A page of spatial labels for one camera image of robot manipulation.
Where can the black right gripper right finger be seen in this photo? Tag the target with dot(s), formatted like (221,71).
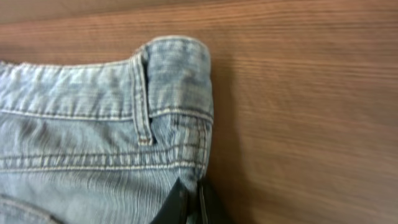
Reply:
(211,209)

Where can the light denim shorts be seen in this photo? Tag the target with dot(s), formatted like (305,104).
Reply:
(106,142)

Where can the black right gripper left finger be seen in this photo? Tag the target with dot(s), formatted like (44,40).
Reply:
(174,209)

